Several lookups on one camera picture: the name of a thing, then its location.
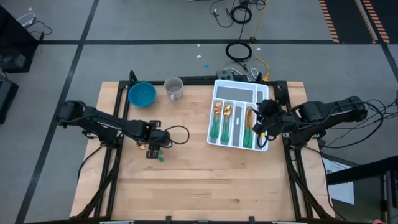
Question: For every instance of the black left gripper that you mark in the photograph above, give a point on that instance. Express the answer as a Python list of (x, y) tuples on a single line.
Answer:
[(158, 137)]

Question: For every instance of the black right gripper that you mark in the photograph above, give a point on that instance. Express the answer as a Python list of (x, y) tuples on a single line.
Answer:
[(269, 119)]

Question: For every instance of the white cutlery organizer tray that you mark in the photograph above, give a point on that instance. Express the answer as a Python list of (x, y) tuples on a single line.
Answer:
[(234, 93)]

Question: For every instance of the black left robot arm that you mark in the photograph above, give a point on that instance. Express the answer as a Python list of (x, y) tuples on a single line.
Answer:
[(102, 121)]

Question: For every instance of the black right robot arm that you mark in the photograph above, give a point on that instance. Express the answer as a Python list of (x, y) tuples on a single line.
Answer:
[(326, 112)]

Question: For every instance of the blue bowl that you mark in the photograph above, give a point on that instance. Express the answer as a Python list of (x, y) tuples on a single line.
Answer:
[(142, 95)]

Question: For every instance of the grey patterned mug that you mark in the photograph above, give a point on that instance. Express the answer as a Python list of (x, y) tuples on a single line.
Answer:
[(173, 88)]

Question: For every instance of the white paper sheet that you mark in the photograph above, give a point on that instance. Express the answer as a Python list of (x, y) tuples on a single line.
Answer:
[(342, 193)]

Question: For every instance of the black desk bar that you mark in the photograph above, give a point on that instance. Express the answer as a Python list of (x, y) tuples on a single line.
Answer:
[(360, 170)]

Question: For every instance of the black orange striped floor mat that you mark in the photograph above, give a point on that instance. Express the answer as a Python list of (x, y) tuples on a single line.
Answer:
[(348, 18)]

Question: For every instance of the black metal stand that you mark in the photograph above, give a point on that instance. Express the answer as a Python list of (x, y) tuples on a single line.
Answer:
[(390, 199)]

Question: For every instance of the pink object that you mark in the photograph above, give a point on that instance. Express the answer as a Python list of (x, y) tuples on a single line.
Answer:
[(377, 222)]

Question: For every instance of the black box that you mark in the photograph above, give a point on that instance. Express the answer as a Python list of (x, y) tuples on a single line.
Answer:
[(6, 99)]

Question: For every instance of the black cabinet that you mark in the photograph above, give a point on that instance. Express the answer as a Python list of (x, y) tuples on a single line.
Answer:
[(12, 37)]

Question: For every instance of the black aluminium table frame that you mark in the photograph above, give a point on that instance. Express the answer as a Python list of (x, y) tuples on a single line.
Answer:
[(196, 82)]

